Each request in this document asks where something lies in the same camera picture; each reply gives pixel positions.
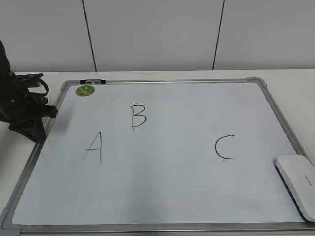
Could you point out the white whiteboard eraser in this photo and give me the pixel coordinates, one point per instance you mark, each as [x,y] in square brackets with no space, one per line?
[299,176]

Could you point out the white magnetic whiteboard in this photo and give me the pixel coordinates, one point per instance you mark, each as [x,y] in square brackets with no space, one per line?
[181,157]

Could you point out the green round magnet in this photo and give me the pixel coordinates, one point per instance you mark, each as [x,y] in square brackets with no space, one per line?
[85,90]

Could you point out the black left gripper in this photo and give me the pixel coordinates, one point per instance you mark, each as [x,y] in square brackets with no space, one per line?
[23,97]

